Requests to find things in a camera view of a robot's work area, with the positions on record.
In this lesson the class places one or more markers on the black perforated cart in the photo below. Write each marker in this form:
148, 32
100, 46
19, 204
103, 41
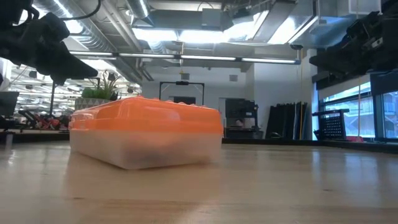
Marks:
332, 124

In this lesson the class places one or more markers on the green plant in patterned pot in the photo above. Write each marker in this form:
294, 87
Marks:
99, 93

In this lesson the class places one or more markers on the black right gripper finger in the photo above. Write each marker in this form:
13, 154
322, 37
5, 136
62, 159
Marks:
323, 62

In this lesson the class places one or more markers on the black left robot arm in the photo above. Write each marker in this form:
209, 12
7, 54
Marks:
12, 9

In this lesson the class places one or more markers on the clear plastic pencil box base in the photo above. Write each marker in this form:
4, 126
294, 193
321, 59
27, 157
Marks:
146, 149

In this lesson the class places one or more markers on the orange plastic pencil box lid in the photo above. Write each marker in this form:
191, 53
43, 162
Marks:
146, 115

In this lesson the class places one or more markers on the black folded panels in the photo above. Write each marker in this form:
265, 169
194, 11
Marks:
287, 119

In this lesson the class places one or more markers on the long ceiling light bar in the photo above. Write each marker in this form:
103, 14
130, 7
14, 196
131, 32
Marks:
186, 57

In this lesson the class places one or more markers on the black tube stand frame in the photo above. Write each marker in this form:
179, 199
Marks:
182, 83

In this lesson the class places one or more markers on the dark computer monitor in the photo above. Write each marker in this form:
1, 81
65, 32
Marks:
7, 104

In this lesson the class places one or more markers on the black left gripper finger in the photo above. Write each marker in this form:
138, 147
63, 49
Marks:
59, 80
74, 68

